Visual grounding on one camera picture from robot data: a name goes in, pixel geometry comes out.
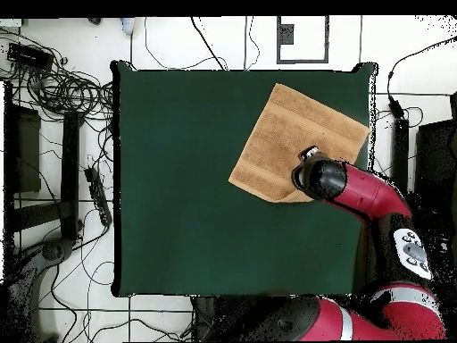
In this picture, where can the tan terry towel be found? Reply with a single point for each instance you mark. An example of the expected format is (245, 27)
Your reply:
(285, 143)

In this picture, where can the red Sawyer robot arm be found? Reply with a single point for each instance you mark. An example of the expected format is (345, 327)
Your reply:
(371, 193)

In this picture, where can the dark flat panel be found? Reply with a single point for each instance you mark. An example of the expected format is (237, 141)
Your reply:
(28, 150)
(437, 157)

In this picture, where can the black bar stand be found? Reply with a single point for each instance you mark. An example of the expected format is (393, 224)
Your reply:
(400, 153)
(70, 160)

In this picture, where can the dark green table cloth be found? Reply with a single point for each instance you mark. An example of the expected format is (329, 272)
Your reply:
(178, 178)

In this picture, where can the black power strip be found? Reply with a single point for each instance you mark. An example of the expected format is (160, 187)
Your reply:
(98, 196)

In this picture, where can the pale blue curved object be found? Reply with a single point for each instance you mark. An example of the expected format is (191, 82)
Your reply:
(127, 25)

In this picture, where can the small dark object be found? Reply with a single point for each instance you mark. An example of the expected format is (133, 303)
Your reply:
(95, 20)

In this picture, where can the grey stand base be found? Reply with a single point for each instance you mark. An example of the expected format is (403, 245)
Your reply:
(53, 250)

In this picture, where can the black box device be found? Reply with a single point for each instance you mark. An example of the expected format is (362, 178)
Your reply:
(30, 56)

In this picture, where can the grey rectangular floor frame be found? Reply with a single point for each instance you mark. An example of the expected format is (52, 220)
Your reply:
(285, 34)

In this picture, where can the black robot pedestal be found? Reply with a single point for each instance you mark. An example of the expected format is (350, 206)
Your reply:
(203, 318)

